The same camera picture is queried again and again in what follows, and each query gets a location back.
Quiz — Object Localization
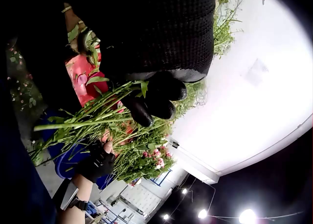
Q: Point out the person's right hand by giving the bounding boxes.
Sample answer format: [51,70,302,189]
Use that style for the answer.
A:
[75,139,116,183]

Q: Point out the person's left hand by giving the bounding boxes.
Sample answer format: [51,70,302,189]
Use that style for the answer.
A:
[97,0,218,128]

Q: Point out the person's right fingers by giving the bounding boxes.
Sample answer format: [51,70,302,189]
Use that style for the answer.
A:
[101,140,115,158]

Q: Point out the person's left fingers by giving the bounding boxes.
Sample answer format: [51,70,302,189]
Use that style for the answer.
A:
[121,72,188,128]

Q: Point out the pink spray rose bunch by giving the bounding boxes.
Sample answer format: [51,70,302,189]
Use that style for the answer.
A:
[28,116,177,184]

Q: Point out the green flower stem bundle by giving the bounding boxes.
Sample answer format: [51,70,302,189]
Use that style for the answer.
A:
[34,0,245,136]

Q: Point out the blue plastic bucket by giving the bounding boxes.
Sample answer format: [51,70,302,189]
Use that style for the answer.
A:
[41,108,116,190]

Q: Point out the black wrist band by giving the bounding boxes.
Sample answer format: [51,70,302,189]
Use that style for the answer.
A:
[53,178,89,212]

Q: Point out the red plastic container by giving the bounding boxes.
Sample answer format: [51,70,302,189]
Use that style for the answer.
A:
[64,45,134,142]

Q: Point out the scattered pink petals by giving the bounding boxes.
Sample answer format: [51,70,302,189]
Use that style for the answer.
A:
[7,47,47,112]

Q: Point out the blue metal frame rack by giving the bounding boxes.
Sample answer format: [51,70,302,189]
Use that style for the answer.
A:
[151,168,173,186]

